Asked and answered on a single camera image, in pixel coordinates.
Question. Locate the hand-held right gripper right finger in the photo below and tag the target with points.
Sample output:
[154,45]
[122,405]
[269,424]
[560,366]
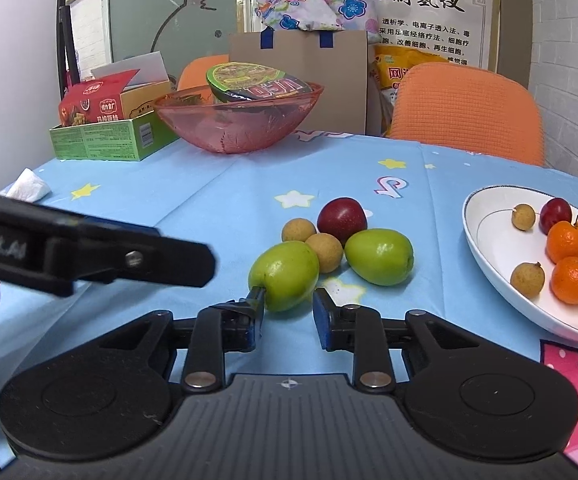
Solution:
[321,322]

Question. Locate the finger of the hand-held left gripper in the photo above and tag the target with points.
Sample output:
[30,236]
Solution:
[169,260]

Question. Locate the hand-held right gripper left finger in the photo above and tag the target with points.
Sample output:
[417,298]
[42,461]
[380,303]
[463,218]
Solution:
[257,322]

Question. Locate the green jujube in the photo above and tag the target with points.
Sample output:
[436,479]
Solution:
[284,275]
[379,256]

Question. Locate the tan longan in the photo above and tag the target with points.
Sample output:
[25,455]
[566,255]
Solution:
[299,230]
[325,252]
[527,280]
[523,217]

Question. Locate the dark red apple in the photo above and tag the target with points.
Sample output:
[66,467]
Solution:
[341,220]

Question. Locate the white plate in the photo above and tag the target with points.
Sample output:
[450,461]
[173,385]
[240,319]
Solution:
[494,245]

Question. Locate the dark red plum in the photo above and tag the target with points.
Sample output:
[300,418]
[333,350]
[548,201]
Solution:
[555,212]

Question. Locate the white tissue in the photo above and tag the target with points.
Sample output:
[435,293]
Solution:
[29,187]

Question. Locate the blue printed tablecloth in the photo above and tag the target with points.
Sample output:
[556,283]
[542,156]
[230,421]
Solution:
[194,200]

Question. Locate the green snack box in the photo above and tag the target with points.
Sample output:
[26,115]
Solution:
[104,142]

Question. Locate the pink translucent bowl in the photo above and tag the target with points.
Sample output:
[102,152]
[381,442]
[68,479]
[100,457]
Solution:
[229,130]

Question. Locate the orange chair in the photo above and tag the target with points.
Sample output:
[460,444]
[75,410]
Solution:
[464,110]
[194,72]

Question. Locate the white paper sheet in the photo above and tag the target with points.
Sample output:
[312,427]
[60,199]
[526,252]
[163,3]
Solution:
[139,67]

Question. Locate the instant noodle cup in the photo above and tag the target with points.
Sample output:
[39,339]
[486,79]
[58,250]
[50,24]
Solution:
[249,80]

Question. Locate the brown paper bag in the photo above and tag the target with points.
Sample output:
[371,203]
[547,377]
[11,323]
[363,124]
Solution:
[339,75]

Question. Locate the frosted glass panel cat outline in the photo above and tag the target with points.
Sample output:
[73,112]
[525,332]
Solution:
[169,10]

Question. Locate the yellow snack bag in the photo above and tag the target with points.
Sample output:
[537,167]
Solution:
[394,67]

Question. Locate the wall poster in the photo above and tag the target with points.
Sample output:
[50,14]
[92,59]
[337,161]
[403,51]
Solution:
[434,5]

